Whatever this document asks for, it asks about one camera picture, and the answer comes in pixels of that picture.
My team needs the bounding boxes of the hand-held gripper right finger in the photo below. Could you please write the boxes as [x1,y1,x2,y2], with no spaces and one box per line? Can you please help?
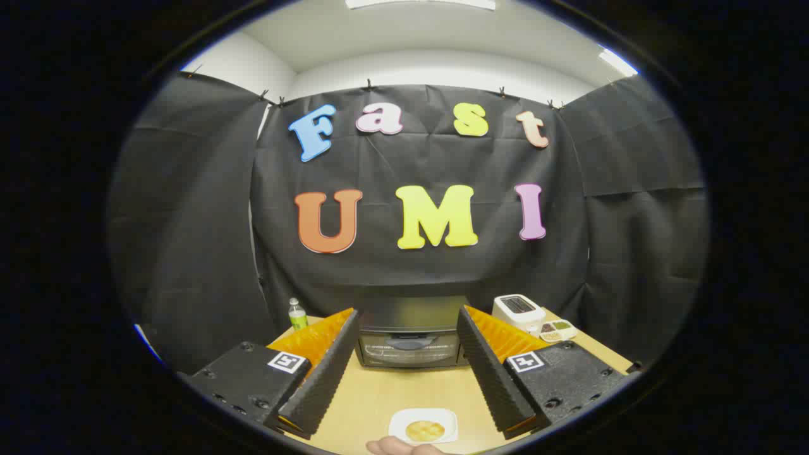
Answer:
[456,305,642,440]

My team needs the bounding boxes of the ceiling light panel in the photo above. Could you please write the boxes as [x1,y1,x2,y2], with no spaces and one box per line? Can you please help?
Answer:
[599,49,638,76]

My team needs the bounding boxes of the white pop-up toaster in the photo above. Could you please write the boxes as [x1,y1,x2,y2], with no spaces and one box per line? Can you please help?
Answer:
[492,294,547,334]

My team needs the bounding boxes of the white square plate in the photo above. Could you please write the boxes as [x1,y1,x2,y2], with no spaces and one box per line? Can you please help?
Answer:
[388,408,458,445]

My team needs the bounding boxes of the golden round bun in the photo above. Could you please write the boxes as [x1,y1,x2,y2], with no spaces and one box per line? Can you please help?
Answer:
[406,421,446,442]

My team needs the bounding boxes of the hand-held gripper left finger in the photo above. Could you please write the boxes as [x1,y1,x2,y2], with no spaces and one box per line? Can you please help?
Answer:
[180,308,362,440]

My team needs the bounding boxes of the black toaster oven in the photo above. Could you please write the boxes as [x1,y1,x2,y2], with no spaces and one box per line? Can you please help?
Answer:
[355,296,471,369]

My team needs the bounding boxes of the divided white snack dish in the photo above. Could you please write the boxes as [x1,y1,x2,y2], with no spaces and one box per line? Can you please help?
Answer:
[539,320,578,343]

